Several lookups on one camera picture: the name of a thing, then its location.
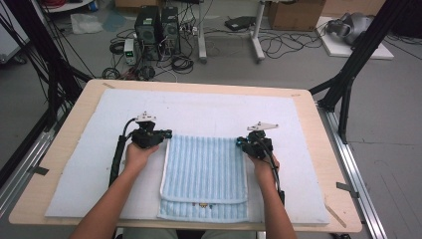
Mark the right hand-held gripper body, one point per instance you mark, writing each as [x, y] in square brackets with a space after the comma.
[260, 146]

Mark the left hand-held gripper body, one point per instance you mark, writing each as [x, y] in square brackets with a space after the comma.
[146, 137]

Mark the light blue towel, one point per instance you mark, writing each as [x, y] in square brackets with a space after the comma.
[205, 172]

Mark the person's left hand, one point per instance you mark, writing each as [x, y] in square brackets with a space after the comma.
[137, 159]

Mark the person's right hand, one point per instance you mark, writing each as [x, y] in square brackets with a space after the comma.
[267, 169]

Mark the white foam mat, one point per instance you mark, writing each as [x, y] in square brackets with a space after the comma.
[99, 186]

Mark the white power supply box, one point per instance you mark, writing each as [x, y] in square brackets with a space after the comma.
[130, 51]

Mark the grey tape piece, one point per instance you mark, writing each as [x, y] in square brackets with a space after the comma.
[346, 189]
[39, 170]

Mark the black computer tower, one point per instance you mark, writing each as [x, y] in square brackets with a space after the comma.
[147, 33]
[170, 30]

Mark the white desk leg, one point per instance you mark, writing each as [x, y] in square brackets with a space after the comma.
[202, 33]
[257, 36]

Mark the black flat case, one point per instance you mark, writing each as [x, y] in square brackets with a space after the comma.
[240, 23]

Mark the clear plastic bag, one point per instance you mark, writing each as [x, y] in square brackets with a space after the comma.
[86, 24]

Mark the large cardboard box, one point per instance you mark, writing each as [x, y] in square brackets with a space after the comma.
[295, 15]

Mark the white floor board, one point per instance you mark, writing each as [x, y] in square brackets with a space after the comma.
[375, 51]

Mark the grey headset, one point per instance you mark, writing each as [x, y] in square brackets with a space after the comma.
[351, 26]

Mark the round white table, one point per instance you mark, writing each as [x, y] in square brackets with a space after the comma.
[73, 6]

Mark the white cabinet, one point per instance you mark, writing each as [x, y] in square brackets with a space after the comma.
[10, 43]

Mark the aluminium rail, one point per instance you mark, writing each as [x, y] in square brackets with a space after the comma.
[358, 179]
[20, 176]

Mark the black metal frame stand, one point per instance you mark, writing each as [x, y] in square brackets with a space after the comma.
[351, 69]
[56, 73]

